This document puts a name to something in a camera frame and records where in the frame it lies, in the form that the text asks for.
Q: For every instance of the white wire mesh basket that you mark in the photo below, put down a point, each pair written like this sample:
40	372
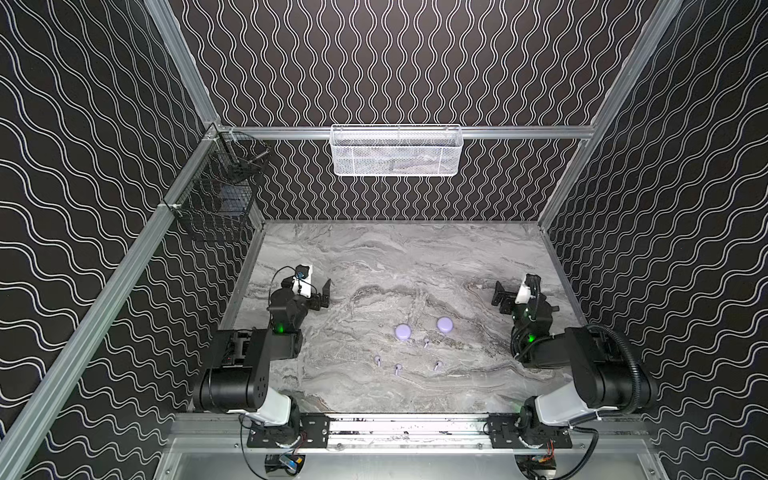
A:
407	150

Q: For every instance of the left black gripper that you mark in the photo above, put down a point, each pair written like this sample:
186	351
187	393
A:
314	298

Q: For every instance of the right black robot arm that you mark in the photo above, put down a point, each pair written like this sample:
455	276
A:
607	374

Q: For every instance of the purple earbud charging case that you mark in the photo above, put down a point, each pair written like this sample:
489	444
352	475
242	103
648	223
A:
403	332

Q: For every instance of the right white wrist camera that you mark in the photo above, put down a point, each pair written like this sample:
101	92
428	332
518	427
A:
529	289

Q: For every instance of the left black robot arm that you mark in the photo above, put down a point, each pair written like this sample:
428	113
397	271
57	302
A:
235	374

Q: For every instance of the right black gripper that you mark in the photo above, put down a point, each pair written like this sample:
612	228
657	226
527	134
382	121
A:
512	297

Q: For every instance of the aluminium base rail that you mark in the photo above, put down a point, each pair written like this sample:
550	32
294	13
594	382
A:
434	433

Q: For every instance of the black wire basket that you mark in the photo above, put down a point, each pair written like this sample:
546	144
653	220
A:
216	206

